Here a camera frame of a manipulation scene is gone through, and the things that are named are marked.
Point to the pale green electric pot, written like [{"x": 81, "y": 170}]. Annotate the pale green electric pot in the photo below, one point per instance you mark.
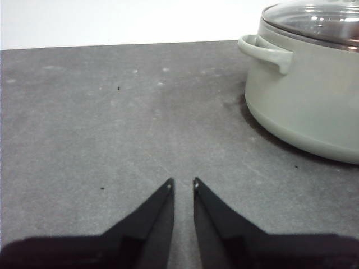
[{"x": 308, "y": 106}]

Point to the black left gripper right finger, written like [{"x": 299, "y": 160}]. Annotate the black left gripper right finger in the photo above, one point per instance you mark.
[{"x": 266, "y": 252}]

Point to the glass pot lid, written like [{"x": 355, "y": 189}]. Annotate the glass pot lid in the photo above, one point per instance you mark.
[{"x": 314, "y": 19}]

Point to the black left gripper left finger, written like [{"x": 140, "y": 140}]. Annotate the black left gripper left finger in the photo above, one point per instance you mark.
[{"x": 98, "y": 252}]

